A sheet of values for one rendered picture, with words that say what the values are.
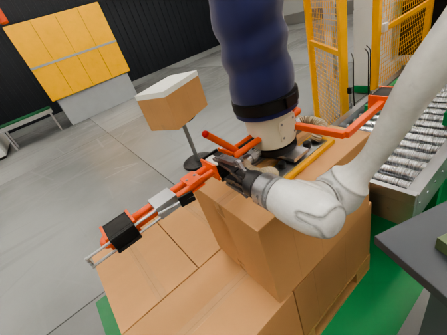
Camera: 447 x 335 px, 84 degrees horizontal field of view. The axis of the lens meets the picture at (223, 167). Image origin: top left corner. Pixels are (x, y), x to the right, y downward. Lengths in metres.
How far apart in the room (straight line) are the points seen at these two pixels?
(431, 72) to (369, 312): 1.39
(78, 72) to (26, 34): 1.22
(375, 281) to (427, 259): 0.84
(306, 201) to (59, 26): 7.75
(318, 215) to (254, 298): 0.66
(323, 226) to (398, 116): 0.24
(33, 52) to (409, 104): 7.76
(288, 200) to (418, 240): 0.55
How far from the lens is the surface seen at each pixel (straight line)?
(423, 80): 0.49
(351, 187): 0.65
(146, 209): 0.76
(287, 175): 0.87
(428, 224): 1.06
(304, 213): 0.54
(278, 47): 0.78
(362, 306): 1.70
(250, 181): 0.64
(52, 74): 7.91
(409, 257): 0.97
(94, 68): 8.03
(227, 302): 1.14
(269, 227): 0.76
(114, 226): 0.73
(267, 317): 1.08
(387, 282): 1.79
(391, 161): 1.70
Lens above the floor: 1.51
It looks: 32 degrees down
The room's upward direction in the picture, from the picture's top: 19 degrees counter-clockwise
